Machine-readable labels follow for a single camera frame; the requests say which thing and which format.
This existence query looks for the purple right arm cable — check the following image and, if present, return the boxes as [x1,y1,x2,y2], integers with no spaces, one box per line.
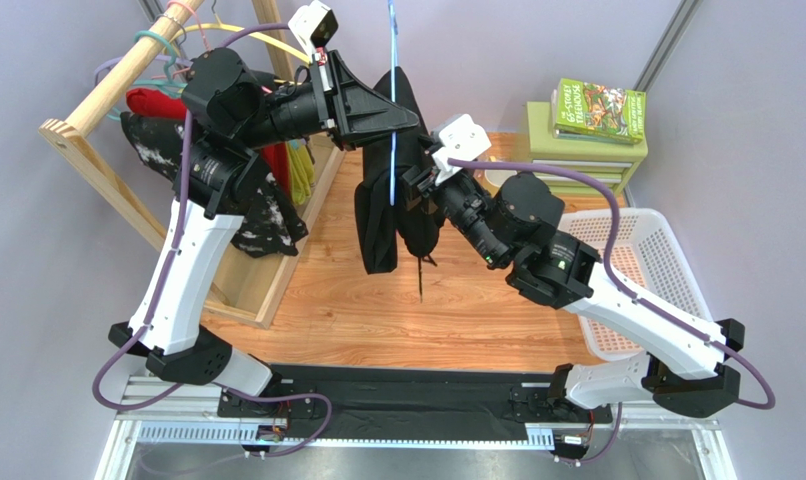
[446,157,777,411]

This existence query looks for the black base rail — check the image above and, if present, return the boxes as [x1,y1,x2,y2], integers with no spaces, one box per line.
[217,365,615,460]

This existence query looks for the black garment on rack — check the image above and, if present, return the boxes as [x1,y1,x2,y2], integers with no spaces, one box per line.
[250,69,293,90]

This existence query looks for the yellow garment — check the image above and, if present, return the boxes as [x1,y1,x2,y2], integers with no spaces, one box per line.
[286,140,314,206]

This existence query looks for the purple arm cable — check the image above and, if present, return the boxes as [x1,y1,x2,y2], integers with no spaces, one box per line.
[446,157,777,411]
[91,23,294,411]

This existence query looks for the red garment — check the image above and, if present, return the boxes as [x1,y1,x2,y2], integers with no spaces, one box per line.
[126,88,291,194]

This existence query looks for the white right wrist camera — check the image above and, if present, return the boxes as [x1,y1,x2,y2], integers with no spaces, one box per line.
[430,114,492,186]

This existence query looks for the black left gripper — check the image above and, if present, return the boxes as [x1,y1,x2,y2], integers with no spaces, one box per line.
[235,49,418,153]

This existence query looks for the white plastic basket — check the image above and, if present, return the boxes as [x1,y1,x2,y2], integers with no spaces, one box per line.
[579,208,712,361]

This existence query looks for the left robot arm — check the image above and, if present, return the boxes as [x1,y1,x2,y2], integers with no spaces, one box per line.
[108,47,419,396]

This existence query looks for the green drawer box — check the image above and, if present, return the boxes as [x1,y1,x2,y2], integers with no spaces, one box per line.
[510,101,648,195]

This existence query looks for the blue wire hanger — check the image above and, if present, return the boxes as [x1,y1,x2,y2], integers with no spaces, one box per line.
[387,0,399,207]

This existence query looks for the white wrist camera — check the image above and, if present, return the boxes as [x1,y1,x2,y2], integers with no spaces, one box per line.
[430,114,492,186]
[287,0,339,54]

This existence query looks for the plain black trousers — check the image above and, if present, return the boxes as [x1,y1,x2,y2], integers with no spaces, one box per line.
[354,66,444,275]

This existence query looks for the yellow wire hanger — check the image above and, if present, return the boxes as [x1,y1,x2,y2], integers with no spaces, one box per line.
[173,22,310,82]

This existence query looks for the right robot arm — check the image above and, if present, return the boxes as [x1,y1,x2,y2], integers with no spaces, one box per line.
[400,167,745,418]

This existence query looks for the pink wire hanger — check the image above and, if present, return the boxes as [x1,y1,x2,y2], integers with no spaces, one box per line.
[152,1,295,91]

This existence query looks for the yellow mug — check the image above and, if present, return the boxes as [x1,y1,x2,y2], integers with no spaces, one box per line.
[483,170,517,191]

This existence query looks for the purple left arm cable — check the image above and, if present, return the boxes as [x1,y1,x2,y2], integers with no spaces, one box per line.
[91,23,294,411]

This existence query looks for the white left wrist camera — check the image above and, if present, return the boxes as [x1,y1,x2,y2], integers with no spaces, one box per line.
[287,0,339,54]

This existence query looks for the green comic book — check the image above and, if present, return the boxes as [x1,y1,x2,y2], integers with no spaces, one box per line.
[551,78,647,145]

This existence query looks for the black white-patterned trousers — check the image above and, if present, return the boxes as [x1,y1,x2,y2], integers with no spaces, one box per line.
[120,112,308,258]

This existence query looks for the wooden clothes rack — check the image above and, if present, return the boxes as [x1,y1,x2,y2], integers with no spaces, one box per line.
[39,39,344,329]

